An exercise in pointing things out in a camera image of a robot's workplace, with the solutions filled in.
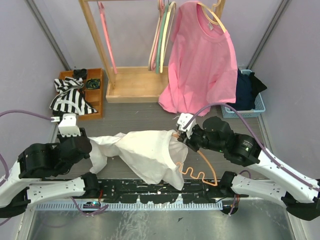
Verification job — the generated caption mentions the pink t shirt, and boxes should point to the pink t shirt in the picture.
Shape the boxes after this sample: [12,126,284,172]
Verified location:
[158,1,238,114]

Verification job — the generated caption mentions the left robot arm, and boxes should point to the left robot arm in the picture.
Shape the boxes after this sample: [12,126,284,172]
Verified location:
[0,128,100,219]

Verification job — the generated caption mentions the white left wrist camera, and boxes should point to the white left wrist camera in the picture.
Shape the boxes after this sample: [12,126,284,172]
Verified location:
[51,113,81,138]

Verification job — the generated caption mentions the black white striped shirt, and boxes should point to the black white striped shirt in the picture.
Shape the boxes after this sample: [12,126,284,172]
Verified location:
[49,77,98,116]

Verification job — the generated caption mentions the green black rolled socks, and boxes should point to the green black rolled socks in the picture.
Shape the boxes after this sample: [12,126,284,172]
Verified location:
[85,78,101,90]

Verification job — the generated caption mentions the light pink hanger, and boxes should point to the light pink hanger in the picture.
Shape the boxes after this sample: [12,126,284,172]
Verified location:
[148,0,165,71]

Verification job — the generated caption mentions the black garment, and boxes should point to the black garment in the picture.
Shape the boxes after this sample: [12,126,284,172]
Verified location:
[249,72,268,98]

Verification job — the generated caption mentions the dark navy garment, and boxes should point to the dark navy garment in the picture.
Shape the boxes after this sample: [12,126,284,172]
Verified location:
[228,69,255,111]

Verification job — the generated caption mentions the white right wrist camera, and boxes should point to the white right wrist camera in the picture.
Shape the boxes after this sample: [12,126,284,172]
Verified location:
[176,113,197,135]

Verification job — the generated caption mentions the yellow hanger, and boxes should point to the yellow hanger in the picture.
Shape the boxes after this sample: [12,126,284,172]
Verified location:
[156,1,176,73]

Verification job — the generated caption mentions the green hanger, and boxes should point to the green hanger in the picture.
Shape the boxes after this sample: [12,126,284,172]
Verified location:
[155,0,170,74]

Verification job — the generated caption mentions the white t shirt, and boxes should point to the white t shirt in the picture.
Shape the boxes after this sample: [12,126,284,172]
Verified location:
[89,130,188,190]

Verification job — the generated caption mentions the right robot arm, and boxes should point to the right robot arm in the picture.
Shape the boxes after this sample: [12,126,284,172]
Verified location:
[176,113,320,221]

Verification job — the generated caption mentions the blue plastic basket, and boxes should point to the blue plastic basket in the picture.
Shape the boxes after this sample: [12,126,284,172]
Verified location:
[236,69,266,118]

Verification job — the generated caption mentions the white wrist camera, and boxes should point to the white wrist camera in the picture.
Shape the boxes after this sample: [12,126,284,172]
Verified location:
[176,113,197,135]
[51,113,81,138]

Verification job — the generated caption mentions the wooden clothes rack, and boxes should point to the wooden clothes rack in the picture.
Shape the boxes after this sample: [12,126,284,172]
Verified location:
[78,0,227,104]

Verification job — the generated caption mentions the orange wooden organizer tray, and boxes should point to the orange wooden organizer tray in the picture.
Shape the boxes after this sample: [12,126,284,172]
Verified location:
[58,68,104,120]

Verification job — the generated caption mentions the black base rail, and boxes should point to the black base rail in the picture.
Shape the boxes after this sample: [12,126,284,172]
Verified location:
[72,177,250,216]

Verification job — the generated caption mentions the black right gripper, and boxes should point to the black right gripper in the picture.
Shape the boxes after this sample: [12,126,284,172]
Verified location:
[177,123,225,153]

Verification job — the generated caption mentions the natural wood hanger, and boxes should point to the natural wood hanger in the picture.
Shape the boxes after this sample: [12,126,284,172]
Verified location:
[197,0,227,33]

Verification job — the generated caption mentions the orange hanger with metal hook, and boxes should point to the orange hanger with metal hook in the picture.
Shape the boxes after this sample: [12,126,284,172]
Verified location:
[171,129,219,187]

